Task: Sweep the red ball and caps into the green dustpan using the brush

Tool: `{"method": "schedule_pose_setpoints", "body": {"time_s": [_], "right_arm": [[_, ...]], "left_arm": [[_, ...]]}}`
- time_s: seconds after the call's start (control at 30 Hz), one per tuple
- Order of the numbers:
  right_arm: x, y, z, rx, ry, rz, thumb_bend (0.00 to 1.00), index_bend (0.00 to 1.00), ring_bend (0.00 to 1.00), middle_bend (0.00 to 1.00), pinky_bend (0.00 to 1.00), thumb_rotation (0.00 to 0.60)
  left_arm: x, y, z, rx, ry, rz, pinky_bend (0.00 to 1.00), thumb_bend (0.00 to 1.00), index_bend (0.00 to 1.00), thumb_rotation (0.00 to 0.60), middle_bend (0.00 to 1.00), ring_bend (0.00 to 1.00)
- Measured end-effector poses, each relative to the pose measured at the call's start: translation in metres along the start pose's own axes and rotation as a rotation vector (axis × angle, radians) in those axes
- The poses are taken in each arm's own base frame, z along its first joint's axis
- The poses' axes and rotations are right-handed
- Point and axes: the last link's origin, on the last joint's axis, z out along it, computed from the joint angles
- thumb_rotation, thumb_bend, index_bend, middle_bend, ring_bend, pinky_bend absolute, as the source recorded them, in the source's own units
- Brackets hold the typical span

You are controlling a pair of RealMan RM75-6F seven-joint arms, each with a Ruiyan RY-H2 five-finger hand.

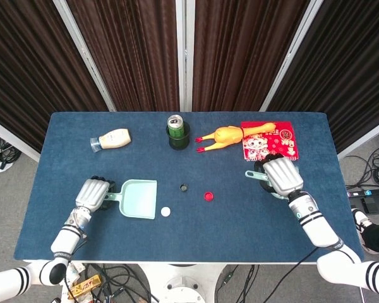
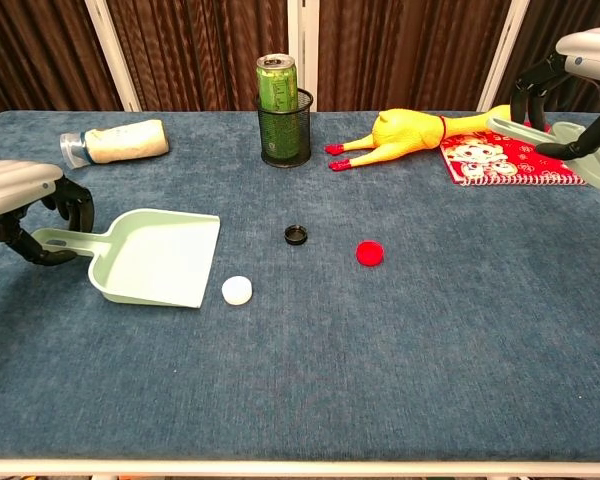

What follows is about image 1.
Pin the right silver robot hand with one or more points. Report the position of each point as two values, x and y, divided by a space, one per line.
282 175

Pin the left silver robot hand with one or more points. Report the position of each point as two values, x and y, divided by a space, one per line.
90 194

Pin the mint green hand brush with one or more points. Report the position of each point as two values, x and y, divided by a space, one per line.
252 174

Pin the mint green dustpan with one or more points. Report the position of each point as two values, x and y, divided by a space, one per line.
139 200

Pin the red bottle cap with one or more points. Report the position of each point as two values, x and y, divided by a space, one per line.
208 196

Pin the white bottle cap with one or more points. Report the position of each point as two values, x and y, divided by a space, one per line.
165 211

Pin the black bottle cap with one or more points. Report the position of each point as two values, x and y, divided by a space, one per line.
184 187

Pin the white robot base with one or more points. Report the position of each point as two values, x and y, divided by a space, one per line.
183 284

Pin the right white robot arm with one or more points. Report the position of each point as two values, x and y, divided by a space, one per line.
319 227

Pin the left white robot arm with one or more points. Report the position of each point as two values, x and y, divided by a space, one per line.
66 240

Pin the cream mayonnaise squeeze bottle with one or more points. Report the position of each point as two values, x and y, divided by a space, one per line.
115 139

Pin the black cup holder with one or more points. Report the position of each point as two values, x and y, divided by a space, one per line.
178 143

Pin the green soda can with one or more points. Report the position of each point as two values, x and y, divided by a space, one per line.
175 126

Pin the red cartoon envelope pack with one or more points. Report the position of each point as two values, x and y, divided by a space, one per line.
284 139

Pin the yellow rubber chicken toy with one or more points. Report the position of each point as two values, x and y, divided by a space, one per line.
227 135

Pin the black power strip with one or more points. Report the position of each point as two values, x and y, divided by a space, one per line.
372 192

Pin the yellow printed cardboard box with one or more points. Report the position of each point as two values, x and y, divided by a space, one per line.
85 285

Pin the black foot pedal box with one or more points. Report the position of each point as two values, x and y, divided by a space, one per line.
377 204

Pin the blue table cloth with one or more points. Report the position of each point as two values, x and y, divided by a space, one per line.
189 233

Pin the brown pleated curtain panel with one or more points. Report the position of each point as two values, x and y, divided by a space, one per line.
132 53
28 69
240 53
350 69

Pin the white metal frame rail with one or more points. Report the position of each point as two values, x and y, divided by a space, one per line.
366 139
9 139

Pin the white metal frame post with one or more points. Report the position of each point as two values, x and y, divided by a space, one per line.
292 52
184 53
82 52

